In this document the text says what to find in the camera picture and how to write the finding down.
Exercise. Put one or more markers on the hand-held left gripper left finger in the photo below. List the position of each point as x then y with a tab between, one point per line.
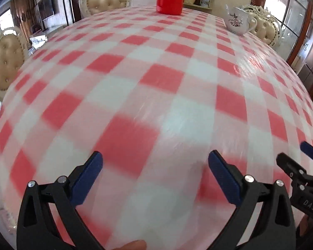
90	177

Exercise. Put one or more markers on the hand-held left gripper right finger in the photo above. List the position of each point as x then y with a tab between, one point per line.
223	177

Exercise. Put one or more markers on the clear storage bag purple trim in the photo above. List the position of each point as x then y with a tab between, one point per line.
2	213

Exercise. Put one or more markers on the person's left hand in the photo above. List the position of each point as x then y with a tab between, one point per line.
131	245

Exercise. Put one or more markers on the red checkered tablecloth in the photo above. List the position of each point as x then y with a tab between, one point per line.
156	83

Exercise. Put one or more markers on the glass panel door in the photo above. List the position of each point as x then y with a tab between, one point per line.
289	15

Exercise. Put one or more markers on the white television cabinet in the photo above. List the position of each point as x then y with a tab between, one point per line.
47	37

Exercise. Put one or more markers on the white floral teapot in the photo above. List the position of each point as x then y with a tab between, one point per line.
237	20

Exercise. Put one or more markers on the brown curtains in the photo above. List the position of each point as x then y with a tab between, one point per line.
23	15

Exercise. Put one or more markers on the window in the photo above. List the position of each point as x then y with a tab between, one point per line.
0	26

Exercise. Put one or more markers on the television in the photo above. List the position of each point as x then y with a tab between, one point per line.
46	6

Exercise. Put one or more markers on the tin can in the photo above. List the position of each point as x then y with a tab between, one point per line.
205	1

